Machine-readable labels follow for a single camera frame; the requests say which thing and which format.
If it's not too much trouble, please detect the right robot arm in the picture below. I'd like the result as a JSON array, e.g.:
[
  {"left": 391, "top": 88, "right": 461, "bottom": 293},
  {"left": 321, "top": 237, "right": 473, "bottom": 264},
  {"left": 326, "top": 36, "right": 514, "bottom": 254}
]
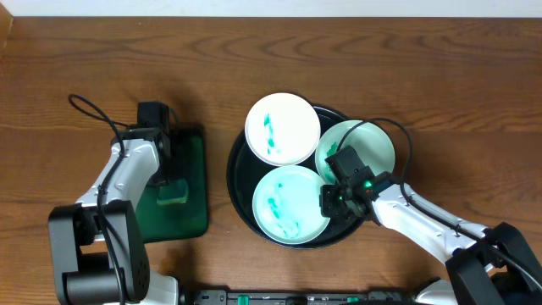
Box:
[{"left": 320, "top": 172, "right": 541, "bottom": 304}]

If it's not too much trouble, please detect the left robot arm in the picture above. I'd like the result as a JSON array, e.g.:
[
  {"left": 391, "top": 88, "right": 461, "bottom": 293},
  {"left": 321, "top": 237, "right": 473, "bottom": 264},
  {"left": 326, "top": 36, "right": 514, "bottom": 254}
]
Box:
[{"left": 48, "top": 127, "right": 180, "bottom": 305}]

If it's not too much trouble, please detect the round black tray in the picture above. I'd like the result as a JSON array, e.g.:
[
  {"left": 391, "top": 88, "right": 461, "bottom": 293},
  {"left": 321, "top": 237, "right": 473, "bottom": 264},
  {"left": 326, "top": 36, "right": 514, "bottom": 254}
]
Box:
[{"left": 226, "top": 131, "right": 366, "bottom": 249}]

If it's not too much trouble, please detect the green yellow sponge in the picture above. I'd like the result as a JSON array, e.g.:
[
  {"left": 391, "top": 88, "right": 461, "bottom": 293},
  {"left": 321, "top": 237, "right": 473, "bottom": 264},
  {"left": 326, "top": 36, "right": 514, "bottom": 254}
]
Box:
[{"left": 157, "top": 179, "right": 189, "bottom": 206}]

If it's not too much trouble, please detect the pink plate with green stain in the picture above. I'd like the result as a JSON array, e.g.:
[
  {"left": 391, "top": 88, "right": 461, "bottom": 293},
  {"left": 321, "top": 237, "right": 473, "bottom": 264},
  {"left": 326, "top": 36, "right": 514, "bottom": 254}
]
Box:
[{"left": 244, "top": 92, "right": 321, "bottom": 166}]

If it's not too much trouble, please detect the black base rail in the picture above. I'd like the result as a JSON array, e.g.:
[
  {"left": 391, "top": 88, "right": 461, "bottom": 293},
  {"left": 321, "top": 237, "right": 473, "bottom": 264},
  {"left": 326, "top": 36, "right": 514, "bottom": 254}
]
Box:
[{"left": 179, "top": 289, "right": 417, "bottom": 305}]

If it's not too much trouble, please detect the green rectangular sponge tray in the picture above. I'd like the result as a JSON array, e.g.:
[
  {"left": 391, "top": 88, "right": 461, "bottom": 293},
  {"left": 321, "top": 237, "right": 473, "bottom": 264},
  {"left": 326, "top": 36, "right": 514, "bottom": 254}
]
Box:
[{"left": 135, "top": 125, "right": 208, "bottom": 243}]

